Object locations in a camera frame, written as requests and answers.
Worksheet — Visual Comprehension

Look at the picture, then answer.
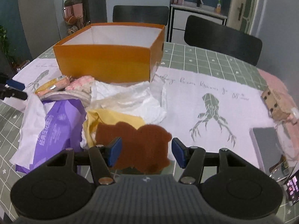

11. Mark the yellow cloth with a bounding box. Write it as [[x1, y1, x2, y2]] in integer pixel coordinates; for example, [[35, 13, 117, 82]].
[[81, 109, 145, 148]]

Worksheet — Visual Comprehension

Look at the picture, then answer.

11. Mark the brown sponge piece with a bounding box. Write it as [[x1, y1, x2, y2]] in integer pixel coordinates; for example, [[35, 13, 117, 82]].
[[95, 122, 172, 174]]

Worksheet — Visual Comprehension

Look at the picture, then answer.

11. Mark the green potted plant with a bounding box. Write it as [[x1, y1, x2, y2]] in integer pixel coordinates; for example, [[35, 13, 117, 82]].
[[0, 26, 14, 67]]

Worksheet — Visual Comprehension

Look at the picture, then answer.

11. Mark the white printed table mat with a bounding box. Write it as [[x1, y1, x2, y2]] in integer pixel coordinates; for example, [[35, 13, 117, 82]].
[[13, 59, 273, 164]]

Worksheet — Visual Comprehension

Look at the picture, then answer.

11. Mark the peach packaged item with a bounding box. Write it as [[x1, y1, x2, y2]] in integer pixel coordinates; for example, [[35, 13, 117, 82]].
[[34, 75, 70, 97]]

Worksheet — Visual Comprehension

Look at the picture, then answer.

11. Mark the purple tissue pack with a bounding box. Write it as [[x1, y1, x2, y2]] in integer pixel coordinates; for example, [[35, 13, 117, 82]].
[[10, 96, 86, 173]]

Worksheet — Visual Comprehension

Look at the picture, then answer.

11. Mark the pink white knitted cloth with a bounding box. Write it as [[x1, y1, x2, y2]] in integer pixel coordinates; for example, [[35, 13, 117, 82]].
[[39, 76, 95, 108]]

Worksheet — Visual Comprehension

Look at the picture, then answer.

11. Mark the white crumpled plastic bag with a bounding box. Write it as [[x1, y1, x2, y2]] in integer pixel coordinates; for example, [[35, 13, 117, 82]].
[[89, 78, 167, 124]]

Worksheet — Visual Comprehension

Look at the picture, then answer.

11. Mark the grey notebook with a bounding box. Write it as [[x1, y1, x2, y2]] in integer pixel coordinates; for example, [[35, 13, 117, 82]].
[[249, 127, 286, 175]]

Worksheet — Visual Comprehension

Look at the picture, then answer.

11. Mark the pink bags pile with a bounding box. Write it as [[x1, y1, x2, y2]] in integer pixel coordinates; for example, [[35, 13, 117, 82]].
[[63, 0, 84, 34]]

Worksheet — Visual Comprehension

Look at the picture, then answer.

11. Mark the green grid tablecloth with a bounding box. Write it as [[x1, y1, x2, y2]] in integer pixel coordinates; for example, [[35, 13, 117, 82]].
[[0, 41, 299, 224]]

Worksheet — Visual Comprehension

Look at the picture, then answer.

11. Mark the orange cardboard box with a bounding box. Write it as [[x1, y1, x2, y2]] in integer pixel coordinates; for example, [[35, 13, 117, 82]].
[[53, 22, 165, 83]]

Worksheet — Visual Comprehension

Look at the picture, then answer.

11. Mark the cardboard dice box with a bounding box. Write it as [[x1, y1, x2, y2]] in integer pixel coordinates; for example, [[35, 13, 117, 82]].
[[261, 87, 292, 121]]

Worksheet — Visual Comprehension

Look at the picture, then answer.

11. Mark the smartphone with lit screen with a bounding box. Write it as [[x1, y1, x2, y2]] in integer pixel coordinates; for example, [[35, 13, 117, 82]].
[[283, 171, 299, 206]]

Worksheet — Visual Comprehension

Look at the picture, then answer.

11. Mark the pink cloth right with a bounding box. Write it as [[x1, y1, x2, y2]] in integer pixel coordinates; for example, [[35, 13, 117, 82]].
[[258, 69, 298, 160]]

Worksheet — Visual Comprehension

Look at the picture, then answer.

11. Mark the black tall cabinet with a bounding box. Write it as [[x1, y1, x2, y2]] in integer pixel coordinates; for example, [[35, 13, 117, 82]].
[[82, 0, 107, 23]]

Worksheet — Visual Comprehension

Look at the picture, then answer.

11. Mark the black chair right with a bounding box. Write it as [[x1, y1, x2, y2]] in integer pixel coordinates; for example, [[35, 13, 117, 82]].
[[188, 24, 263, 66]]

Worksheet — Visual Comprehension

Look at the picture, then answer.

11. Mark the white vanity cabinet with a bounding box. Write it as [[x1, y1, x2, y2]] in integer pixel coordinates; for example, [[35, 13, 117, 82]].
[[167, 4, 228, 45]]

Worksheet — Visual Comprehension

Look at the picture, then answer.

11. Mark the green soap bottle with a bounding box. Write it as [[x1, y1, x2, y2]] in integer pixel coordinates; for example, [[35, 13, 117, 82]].
[[215, 0, 221, 14]]

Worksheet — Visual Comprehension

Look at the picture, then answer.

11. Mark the black faucet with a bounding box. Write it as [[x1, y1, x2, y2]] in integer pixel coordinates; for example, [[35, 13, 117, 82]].
[[196, 0, 204, 7]]

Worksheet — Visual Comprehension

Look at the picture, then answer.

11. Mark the green door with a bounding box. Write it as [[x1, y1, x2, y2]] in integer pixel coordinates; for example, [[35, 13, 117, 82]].
[[226, 0, 258, 34]]

